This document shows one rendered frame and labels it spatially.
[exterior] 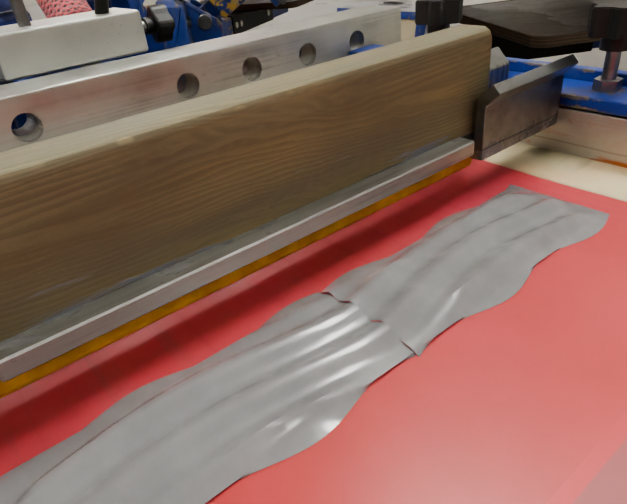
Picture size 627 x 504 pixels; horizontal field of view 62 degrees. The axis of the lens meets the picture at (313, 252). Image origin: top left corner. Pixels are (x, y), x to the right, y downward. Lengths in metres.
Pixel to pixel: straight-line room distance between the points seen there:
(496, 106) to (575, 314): 0.16
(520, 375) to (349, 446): 0.08
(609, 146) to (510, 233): 0.14
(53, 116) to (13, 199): 0.24
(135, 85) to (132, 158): 0.25
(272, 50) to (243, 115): 0.29
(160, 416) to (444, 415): 0.11
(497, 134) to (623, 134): 0.09
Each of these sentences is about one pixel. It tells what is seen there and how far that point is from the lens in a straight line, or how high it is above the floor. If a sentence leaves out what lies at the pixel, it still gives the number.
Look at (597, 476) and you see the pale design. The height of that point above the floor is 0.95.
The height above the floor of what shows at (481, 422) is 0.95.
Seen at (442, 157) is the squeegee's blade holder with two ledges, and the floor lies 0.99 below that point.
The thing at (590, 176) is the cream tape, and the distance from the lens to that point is 0.43.
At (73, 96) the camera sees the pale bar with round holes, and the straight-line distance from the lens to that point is 0.46.
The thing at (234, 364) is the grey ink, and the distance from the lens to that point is 0.24.
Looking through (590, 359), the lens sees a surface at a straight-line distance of 0.26.
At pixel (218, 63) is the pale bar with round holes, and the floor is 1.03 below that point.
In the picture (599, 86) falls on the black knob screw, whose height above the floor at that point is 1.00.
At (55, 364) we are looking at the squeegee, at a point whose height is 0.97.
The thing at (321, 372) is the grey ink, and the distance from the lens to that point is 0.23.
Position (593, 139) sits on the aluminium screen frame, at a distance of 0.45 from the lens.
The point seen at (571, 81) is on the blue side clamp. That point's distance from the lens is 0.49.
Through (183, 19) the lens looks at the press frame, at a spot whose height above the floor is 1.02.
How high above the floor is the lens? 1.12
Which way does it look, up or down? 32 degrees down
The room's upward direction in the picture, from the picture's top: 6 degrees counter-clockwise
